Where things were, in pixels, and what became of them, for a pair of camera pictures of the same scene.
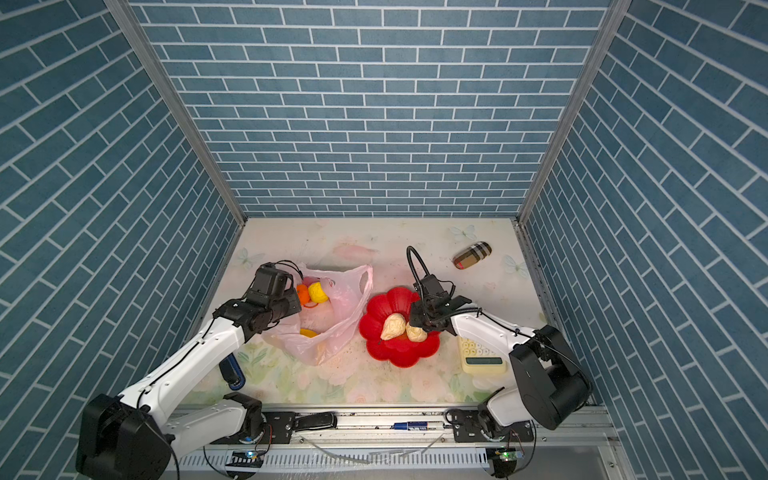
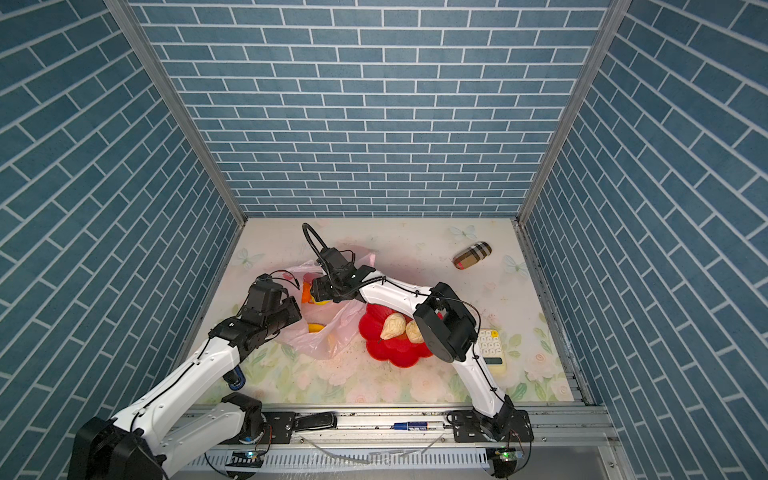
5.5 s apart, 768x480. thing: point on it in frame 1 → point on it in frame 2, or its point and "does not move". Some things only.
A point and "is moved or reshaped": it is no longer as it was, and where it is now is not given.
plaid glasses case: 471,255 does not move
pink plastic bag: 303,338 is moved or reshaped
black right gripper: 414,318 → 318,292
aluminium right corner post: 606,33 does not move
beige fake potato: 415,334 does not move
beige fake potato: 394,326 does not move
